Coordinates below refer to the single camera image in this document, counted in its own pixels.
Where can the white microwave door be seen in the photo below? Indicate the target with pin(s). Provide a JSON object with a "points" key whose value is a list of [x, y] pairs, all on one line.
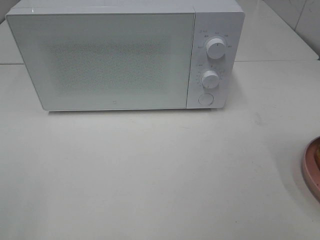
{"points": [[106, 61]]}

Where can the burger with lettuce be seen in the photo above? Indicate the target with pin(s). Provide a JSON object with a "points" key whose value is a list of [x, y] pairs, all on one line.
{"points": [[317, 157]]}

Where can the white microwave oven body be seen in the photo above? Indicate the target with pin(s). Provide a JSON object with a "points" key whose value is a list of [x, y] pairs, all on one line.
{"points": [[223, 18]]}

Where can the white lower timer knob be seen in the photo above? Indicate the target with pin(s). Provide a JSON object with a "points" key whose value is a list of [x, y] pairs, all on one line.
{"points": [[210, 79]]}

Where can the round white door button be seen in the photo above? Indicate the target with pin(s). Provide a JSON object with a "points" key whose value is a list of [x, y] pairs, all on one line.
{"points": [[206, 99]]}

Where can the pink round plate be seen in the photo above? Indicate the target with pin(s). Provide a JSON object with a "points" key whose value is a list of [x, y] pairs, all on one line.
{"points": [[310, 170]]}

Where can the white upper power knob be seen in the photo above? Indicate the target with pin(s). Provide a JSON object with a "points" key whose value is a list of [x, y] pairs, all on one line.
{"points": [[216, 47]]}

